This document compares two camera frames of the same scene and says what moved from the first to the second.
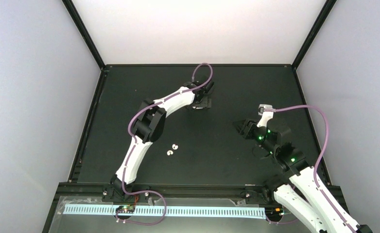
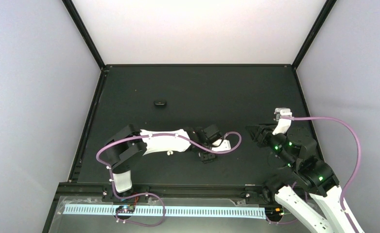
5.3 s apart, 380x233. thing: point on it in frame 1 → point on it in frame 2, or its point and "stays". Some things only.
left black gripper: x=205 y=104 → x=205 y=158
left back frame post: x=85 y=32 stays
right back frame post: x=313 y=33 stays
